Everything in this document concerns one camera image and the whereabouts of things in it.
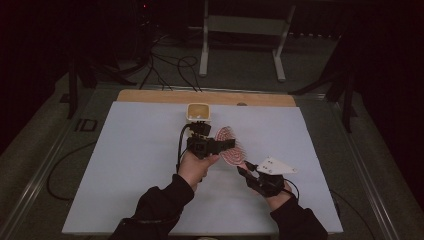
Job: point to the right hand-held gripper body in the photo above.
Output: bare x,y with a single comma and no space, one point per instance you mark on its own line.
270,185

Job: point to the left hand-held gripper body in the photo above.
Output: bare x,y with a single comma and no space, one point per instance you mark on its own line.
201,146

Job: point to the pink hair brush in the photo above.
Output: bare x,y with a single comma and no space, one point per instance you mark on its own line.
233,157

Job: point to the beige square cup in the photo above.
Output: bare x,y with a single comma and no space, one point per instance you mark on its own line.
198,111

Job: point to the person's right hand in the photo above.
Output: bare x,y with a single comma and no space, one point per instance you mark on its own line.
280,200

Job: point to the person's left hand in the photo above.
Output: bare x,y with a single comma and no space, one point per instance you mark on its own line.
193,170

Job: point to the white table mat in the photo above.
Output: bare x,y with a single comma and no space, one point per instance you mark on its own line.
133,166

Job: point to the white metal stand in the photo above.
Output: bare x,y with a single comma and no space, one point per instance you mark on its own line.
246,26

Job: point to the black stand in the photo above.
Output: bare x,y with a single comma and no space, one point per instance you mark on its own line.
75,83
343,86

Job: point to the black rectangular bracket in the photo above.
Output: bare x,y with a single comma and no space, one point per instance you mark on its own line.
86,125

